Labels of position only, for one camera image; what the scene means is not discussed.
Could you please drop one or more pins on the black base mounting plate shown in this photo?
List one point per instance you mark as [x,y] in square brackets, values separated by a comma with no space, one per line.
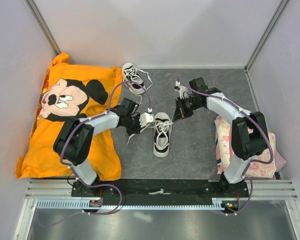
[182,191]

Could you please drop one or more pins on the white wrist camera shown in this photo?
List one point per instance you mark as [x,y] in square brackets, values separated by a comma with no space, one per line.
[182,90]
[147,118]

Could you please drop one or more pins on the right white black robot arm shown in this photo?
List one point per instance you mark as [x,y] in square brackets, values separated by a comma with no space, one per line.
[249,134]

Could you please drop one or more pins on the pink printed cloth bag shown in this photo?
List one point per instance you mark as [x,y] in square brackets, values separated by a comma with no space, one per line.
[224,153]

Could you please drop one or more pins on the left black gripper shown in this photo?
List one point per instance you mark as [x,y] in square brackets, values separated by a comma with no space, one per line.
[137,130]

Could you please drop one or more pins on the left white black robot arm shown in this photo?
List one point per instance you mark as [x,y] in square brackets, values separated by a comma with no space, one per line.
[75,137]

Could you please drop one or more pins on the black white sneaker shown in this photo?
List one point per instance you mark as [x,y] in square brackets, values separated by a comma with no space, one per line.
[162,127]
[132,78]

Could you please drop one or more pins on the grey slotted cable duct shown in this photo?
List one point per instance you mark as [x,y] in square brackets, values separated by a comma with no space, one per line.
[86,204]

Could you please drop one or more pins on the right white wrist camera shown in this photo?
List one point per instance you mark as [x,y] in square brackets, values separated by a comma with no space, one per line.
[182,90]

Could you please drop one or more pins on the orange cartoon mouse cloth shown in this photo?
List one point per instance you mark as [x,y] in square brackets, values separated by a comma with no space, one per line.
[68,90]

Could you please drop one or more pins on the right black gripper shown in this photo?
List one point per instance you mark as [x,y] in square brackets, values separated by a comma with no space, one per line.
[180,112]

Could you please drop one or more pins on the white tape scrap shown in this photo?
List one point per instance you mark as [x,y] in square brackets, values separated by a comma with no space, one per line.
[159,192]

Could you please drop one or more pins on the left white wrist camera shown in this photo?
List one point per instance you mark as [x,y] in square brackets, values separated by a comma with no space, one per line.
[147,118]

